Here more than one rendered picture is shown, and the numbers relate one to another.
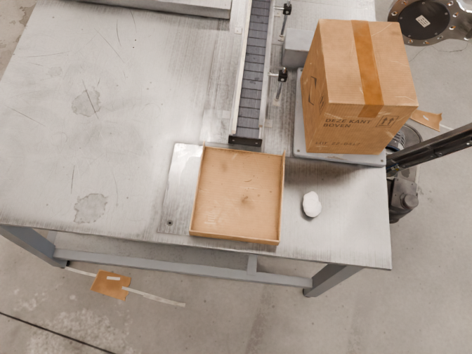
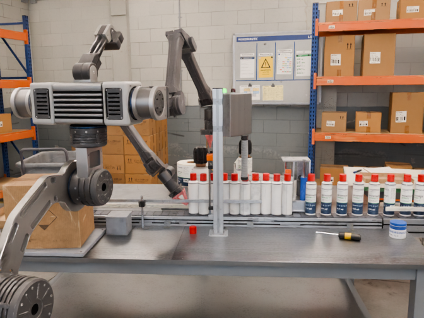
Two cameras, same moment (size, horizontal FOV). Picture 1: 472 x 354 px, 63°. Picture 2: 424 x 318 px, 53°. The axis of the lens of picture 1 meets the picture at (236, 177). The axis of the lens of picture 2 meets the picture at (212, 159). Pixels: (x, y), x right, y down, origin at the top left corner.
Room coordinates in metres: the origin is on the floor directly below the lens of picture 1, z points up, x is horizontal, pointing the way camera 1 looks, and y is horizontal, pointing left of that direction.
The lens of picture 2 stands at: (1.65, -2.04, 1.51)
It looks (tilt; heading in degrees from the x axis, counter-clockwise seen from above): 10 degrees down; 95
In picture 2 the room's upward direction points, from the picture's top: 1 degrees counter-clockwise
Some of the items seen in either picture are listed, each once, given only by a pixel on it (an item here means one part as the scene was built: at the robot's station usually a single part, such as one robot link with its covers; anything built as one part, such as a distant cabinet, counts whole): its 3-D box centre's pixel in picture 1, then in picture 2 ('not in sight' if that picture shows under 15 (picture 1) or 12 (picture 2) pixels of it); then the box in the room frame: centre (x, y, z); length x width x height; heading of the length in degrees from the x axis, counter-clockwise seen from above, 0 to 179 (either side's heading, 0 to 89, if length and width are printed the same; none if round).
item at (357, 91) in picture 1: (350, 90); (52, 209); (0.80, -0.31, 0.99); 0.30 x 0.24 x 0.27; 7
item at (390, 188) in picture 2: not in sight; (389, 195); (2.33, 0.01, 0.98); 0.05 x 0.05 x 0.20
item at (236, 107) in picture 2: not in sight; (232, 114); (1.58, -0.08, 1.38); 0.17 x 0.10 x 0.19; 56
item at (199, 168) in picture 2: not in sight; (200, 173); (1.39, 0.28, 1.03); 0.09 x 0.09 x 0.30
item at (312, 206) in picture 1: (312, 204); not in sight; (0.46, -0.24, 0.85); 0.08 x 0.07 x 0.04; 152
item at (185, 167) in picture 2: not in sight; (192, 173); (1.29, 0.65, 0.95); 0.20 x 0.20 x 0.14
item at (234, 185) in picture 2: not in sight; (234, 194); (1.58, 0.00, 0.98); 0.05 x 0.05 x 0.20
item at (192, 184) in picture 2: not in sight; (193, 193); (1.38, 0.00, 0.98); 0.05 x 0.05 x 0.20
